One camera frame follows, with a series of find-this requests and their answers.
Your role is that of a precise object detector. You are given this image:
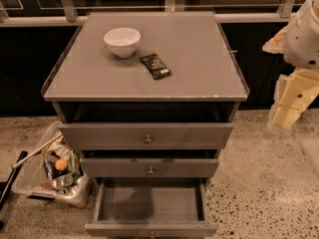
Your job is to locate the white stick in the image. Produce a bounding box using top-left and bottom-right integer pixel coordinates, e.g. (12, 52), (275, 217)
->
(11, 133), (62, 170)

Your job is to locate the orange ball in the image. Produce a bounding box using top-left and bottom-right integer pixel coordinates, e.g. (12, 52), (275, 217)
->
(55, 159), (68, 171)

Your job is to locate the clear plastic storage bin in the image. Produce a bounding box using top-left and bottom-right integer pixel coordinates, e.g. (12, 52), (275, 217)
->
(13, 121), (91, 208)

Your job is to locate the grey middle drawer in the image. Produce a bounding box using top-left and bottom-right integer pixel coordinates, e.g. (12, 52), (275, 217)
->
(81, 150), (219, 178)

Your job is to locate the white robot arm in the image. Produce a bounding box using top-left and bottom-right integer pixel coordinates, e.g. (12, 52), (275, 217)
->
(262, 0), (319, 128)

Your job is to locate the grey drawer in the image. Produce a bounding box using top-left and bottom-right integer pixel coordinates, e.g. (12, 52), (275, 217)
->
(85, 178), (216, 239)
(81, 150), (219, 178)
(59, 122), (232, 150)

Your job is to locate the grey bottom drawer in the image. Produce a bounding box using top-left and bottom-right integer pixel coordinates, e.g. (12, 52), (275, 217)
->
(85, 178), (216, 239)

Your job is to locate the black snack bar wrapper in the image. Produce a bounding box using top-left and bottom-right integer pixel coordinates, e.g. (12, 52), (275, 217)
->
(140, 54), (170, 80)

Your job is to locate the green snack packet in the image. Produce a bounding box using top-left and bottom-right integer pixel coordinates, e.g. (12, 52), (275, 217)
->
(68, 150), (81, 180)

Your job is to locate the silver can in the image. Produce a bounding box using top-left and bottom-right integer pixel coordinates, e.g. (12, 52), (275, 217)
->
(52, 173), (73, 190)

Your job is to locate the grey top drawer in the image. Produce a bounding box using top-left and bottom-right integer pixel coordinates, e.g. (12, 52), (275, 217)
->
(59, 122), (232, 150)

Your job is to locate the white ceramic bowl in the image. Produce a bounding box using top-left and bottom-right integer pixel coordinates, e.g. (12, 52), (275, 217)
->
(104, 28), (142, 58)

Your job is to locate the metal railing frame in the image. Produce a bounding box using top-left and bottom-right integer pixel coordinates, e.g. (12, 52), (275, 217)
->
(0, 0), (305, 27)

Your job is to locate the grey drawer cabinet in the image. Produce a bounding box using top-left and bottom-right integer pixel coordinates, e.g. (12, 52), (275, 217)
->
(40, 11), (250, 239)

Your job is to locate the black flat bar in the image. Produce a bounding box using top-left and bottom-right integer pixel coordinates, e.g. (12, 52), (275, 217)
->
(0, 151), (28, 210)

